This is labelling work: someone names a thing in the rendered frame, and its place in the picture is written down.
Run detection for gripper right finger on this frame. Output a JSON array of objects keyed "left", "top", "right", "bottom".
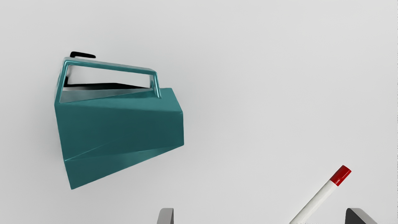
[{"left": 345, "top": 208, "right": 378, "bottom": 224}]

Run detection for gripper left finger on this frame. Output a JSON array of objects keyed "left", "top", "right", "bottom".
[{"left": 156, "top": 208, "right": 174, "bottom": 224}]

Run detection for teal faceted mug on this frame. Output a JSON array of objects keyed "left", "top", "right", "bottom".
[{"left": 54, "top": 57, "right": 185, "bottom": 190}]

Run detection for white marker with red cap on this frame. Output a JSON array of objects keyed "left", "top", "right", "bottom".
[{"left": 289, "top": 165, "right": 352, "bottom": 224}]

